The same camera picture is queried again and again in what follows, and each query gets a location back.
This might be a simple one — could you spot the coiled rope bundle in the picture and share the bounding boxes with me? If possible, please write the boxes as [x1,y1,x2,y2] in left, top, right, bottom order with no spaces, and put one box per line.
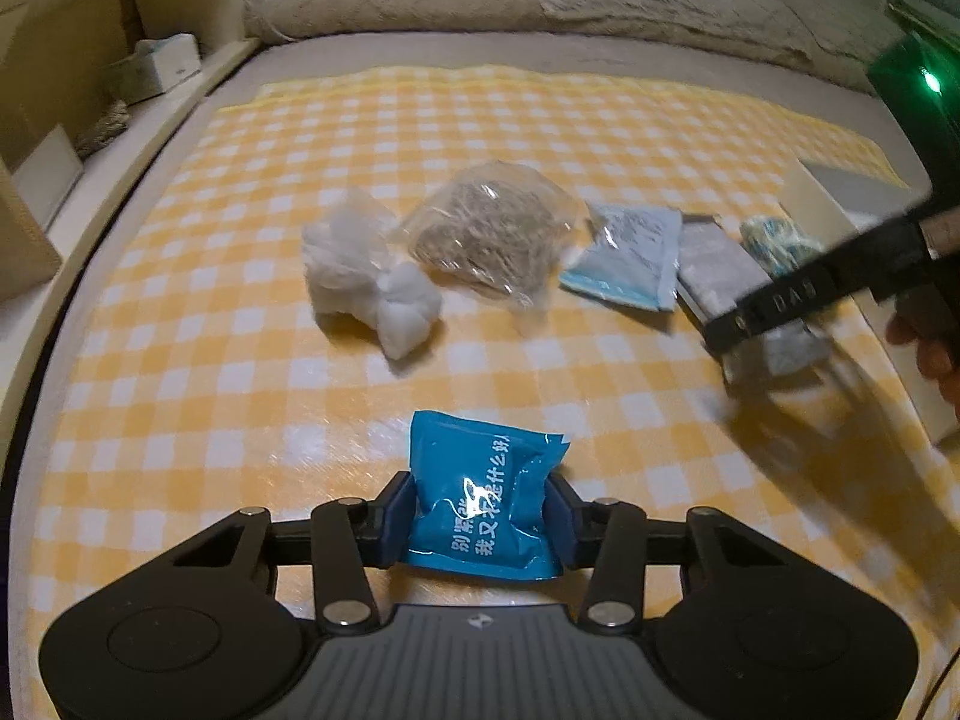
[75,97,132,158]

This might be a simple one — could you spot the blue snack packet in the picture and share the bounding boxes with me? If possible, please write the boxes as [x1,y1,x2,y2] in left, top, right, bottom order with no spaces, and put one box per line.
[397,409,571,582]

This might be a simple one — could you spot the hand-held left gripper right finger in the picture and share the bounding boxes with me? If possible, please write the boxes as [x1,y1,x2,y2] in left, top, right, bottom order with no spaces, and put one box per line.
[544,472,758,629]

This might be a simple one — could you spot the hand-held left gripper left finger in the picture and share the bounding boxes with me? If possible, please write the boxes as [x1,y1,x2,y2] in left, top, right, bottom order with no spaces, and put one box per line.
[172,469,417,629]

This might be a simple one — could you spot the yellow checkered cloth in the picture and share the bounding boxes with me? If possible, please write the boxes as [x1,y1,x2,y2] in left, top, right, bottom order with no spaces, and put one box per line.
[0,64,960,720]

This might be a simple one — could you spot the clear plastic bag dark contents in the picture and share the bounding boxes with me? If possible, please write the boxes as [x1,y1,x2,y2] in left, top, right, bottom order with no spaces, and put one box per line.
[720,322,833,383]

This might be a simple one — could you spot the white cardboard box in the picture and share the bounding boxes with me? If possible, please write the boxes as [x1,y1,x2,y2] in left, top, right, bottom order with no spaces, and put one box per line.
[780,157,960,451]

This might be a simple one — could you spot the white flat card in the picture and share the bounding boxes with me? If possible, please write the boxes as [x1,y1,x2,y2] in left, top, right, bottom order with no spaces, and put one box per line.
[11,124,85,233]

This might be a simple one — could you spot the white cotton ball bag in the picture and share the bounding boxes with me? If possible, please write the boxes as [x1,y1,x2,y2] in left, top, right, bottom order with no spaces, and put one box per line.
[302,187,445,362]

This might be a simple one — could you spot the grey fabric pouch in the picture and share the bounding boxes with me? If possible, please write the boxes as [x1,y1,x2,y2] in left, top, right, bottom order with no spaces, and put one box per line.
[675,216,773,323]

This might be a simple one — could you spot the light blue white sachet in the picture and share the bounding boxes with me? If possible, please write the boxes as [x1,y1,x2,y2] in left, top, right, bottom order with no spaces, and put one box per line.
[559,202,683,314]

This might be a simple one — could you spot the person's right hand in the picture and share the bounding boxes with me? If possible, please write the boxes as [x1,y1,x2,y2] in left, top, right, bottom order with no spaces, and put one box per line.
[885,292,960,421]

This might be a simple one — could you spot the clear bag of rubber bands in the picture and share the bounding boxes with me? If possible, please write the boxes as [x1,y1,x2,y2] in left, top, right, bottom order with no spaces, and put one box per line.
[397,161,586,308]

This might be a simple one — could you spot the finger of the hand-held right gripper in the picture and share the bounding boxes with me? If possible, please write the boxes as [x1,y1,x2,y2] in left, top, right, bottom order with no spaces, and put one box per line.
[703,211,935,355]

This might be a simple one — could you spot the patterned drawstring pouch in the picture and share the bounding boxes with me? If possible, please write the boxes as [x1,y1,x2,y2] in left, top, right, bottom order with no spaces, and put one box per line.
[739,214,818,278]

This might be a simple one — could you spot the beige folded duvet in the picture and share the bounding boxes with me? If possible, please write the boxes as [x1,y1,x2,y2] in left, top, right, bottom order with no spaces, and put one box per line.
[244,0,893,95]

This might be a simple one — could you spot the white tissue box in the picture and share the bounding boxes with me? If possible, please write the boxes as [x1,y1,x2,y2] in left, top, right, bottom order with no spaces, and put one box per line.
[101,37,203,106]

